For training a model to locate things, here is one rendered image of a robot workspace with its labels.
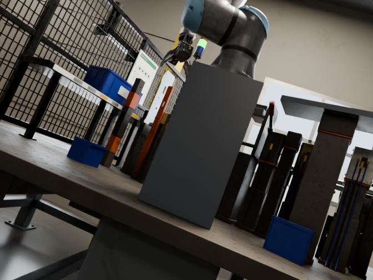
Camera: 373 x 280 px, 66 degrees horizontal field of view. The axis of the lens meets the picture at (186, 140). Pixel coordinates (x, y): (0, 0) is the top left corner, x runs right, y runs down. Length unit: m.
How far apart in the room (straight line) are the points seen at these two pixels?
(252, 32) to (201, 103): 0.27
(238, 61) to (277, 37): 2.87
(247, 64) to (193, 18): 0.20
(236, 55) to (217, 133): 0.24
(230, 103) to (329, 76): 2.92
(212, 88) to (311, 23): 3.16
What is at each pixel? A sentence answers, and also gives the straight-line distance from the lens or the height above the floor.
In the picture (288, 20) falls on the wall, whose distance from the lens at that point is 3.84.
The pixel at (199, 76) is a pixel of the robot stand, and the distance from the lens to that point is 0.80.
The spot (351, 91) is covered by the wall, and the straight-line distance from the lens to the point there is 3.65.
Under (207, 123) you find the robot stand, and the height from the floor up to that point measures 0.95.
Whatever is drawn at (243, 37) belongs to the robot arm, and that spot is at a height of 1.23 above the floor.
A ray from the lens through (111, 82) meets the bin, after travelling 1.54.
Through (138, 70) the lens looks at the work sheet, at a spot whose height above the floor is 1.33.
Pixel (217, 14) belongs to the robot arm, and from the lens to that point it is 0.88.
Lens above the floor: 0.79
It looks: 7 degrees up
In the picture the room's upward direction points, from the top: 22 degrees clockwise
